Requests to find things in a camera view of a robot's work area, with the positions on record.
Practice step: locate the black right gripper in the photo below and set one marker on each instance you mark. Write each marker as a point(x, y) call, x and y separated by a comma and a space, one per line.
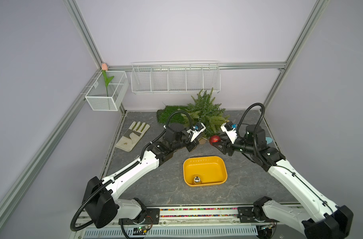
point(225, 147)

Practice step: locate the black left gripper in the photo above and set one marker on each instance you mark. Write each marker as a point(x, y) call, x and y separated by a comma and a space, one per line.
point(193, 144)

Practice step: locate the red ribbed ball ornament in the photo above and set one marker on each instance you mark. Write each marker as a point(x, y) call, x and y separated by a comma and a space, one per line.
point(215, 140)

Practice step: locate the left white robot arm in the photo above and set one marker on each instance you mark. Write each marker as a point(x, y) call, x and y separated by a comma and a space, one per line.
point(102, 204)

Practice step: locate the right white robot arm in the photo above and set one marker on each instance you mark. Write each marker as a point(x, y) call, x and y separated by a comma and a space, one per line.
point(319, 218)

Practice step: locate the small green christmas tree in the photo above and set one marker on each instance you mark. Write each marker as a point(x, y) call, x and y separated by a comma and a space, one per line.
point(205, 110)

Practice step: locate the yellow plastic tray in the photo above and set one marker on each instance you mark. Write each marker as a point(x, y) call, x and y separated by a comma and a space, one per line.
point(211, 170)

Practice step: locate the teal garden trowel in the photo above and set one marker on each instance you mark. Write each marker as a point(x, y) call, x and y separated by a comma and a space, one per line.
point(269, 140)

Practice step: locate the cream and green work glove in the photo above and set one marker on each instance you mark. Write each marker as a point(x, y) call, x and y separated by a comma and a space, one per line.
point(132, 136)

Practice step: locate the small white mesh basket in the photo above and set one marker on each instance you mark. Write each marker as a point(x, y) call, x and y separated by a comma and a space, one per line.
point(96, 95)

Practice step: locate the pink artificial tulip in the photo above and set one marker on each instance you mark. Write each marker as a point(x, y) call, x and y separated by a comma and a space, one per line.
point(107, 80)

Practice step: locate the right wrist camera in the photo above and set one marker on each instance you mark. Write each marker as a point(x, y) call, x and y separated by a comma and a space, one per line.
point(231, 130)

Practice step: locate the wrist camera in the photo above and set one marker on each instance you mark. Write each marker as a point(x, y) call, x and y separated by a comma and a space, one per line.
point(196, 131)
point(231, 130)

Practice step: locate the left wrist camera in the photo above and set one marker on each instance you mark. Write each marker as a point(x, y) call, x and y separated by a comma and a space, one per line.
point(196, 131)

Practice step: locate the long white wire basket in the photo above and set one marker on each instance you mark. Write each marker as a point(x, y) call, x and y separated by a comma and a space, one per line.
point(175, 77)

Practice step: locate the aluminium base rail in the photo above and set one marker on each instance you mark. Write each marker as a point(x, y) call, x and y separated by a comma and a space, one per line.
point(190, 222)

